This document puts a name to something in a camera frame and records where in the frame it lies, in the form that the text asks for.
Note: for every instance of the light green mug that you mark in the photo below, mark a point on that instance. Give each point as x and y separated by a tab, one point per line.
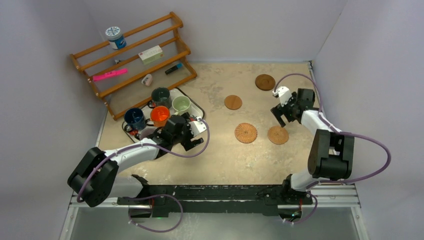
181	104

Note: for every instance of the dark blue mug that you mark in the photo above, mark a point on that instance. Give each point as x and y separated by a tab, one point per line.
135	119

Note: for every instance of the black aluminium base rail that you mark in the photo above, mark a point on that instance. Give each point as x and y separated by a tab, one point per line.
268	200

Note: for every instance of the white strawberry metal tray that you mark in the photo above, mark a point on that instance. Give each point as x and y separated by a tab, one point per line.
196	111

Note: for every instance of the white green small box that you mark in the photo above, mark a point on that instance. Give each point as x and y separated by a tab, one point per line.
150	55

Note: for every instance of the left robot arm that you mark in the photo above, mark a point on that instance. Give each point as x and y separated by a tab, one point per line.
95	177

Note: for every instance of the orange mug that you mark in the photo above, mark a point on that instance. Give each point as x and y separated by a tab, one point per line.
158	117

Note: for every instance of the small white pink object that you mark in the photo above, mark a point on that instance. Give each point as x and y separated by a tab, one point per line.
147	80

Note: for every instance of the pink highlighter marker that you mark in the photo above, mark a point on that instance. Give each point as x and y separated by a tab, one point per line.
110	74

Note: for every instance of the lilac purple mug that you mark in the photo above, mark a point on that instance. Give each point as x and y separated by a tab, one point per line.
147	132

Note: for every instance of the plain round wooden coaster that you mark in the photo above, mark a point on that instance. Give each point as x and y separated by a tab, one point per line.
233	102

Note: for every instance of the blue white lidded jar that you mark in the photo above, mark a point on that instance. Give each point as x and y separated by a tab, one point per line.
115	37

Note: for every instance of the dark grooved wooden coaster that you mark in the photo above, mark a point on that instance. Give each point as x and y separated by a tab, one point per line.
265	82

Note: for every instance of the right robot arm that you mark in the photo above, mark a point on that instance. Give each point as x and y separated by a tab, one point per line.
331	154

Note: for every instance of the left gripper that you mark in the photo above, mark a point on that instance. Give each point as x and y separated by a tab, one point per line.
187	143

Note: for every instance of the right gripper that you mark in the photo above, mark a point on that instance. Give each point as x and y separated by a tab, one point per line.
280	109

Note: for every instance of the woven rattan round coaster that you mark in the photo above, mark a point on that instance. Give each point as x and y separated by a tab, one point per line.
246	133

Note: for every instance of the black blue marker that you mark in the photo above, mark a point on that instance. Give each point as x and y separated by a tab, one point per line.
173	68

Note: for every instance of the dark green mug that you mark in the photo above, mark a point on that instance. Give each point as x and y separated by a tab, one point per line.
160	96

